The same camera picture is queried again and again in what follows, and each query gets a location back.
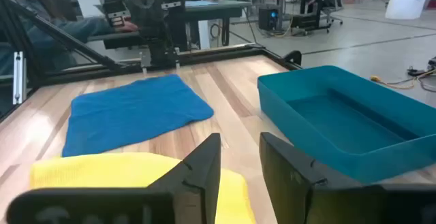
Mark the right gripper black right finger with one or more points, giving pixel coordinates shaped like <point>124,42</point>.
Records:
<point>293,183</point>

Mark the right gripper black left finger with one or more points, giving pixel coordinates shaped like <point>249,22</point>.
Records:
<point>190,183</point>

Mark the blue microfiber towel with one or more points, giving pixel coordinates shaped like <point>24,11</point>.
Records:
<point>136,115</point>

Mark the yellow microfiber towel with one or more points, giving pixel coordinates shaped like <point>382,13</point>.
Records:
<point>102,169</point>

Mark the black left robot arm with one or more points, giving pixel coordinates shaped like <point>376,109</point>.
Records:
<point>150,16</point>

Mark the teal plastic basket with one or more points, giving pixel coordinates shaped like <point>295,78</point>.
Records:
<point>340,125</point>

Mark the black computer with blue light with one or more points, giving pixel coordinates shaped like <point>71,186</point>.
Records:
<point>269,18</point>

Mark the black floor power strip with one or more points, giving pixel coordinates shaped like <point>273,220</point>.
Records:
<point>417,71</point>

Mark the black equipment cart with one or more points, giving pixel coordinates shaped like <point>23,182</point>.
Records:
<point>308,9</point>

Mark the grey workstation desk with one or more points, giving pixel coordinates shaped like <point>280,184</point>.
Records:
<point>211,9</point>

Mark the grey office chair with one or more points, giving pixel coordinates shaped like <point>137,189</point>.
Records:
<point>332,2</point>

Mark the person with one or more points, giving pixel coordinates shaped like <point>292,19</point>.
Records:
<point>41,36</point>

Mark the black aluminium table frame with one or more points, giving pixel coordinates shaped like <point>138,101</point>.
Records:
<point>293,58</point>

